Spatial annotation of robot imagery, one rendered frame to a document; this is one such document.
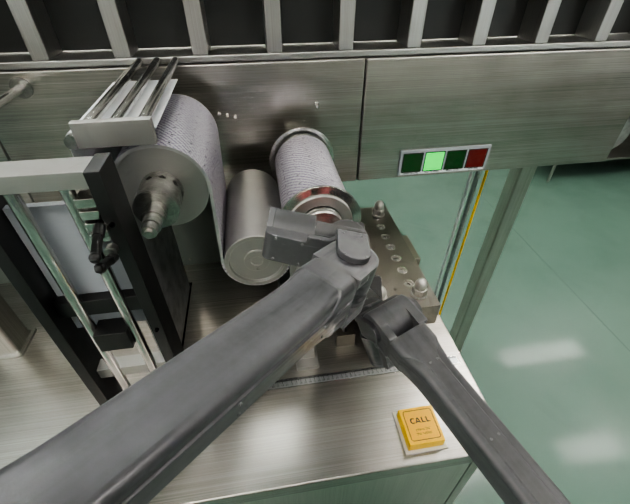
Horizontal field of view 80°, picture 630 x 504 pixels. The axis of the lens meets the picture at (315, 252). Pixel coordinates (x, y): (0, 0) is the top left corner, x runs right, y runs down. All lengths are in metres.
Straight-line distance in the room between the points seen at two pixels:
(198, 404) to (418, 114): 0.87
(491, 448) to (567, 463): 1.51
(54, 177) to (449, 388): 0.53
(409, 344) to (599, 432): 1.69
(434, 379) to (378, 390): 0.34
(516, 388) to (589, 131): 1.26
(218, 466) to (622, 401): 1.93
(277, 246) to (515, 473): 0.36
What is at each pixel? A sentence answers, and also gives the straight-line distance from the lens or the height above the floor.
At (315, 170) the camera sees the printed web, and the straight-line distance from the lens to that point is 0.70.
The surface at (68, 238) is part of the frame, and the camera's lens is 0.59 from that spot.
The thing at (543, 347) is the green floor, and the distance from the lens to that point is 2.35.
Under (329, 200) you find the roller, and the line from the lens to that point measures 0.63.
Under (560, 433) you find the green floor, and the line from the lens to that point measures 2.08.
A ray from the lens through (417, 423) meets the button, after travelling 0.81.
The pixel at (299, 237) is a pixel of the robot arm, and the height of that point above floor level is 1.37.
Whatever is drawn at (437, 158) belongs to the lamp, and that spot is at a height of 1.19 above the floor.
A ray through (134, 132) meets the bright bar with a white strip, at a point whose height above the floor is 1.44.
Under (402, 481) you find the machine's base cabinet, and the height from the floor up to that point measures 0.73.
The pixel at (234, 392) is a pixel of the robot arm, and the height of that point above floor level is 1.41.
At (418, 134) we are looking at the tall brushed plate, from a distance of 1.02.
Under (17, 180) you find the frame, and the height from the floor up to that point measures 1.43.
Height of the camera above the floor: 1.63
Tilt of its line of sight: 40 degrees down
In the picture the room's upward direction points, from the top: straight up
